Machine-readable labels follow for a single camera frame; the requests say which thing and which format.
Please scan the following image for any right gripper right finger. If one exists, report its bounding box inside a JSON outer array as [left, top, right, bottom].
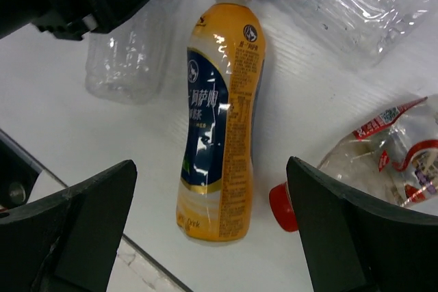
[[286, 157, 437, 291]]

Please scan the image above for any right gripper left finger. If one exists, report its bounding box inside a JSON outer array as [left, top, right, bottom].
[[1, 160, 138, 291]]

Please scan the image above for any red cap crushed bottle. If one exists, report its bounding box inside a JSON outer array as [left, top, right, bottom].
[[268, 95, 438, 233]]

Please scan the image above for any clear bottle white cap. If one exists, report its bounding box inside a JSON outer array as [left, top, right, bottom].
[[85, 0, 169, 105]]

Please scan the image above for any orange milk tea bottle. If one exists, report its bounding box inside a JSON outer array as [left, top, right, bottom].
[[176, 0, 266, 242]]

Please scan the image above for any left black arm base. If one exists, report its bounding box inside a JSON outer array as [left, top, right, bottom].
[[1, 141, 42, 212]]

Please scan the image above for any aluminium table frame rail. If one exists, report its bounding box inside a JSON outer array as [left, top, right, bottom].
[[1, 133, 188, 291]]

